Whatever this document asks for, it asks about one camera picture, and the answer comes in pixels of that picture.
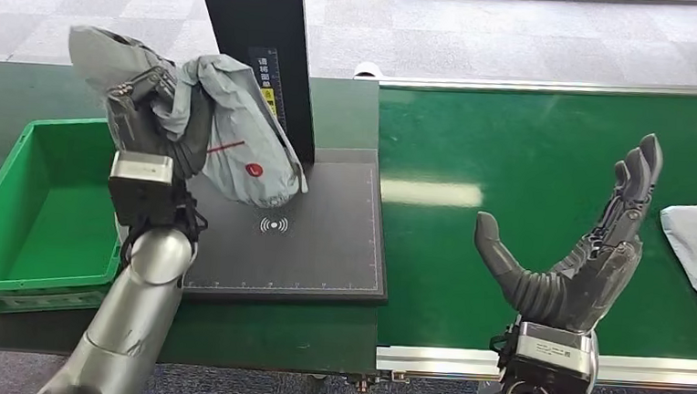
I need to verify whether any green plastic crate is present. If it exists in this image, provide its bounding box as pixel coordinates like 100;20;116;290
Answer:
0;112;131;322

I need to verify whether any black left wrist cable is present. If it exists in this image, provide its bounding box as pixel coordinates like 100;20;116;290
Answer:
117;184;212;274

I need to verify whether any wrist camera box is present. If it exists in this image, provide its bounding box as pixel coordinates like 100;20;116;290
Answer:
504;318;603;388
105;149;183;232

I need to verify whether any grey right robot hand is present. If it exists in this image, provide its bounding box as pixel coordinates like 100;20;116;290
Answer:
467;122;667;340

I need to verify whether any black inbound scanner machine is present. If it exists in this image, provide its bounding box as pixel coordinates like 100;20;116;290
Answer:
175;0;407;311

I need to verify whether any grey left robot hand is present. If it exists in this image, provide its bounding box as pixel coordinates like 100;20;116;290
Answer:
101;62;218;181

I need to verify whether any white round cap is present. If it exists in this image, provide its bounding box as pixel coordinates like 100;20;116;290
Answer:
353;60;386;81

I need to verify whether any green conveyor belt, aluminium frame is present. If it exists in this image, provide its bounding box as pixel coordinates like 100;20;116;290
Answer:
360;64;697;394

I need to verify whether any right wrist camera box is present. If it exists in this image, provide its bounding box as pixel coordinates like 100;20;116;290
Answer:
504;318;603;388

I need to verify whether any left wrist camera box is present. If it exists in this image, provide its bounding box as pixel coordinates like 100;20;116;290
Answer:
105;149;183;232

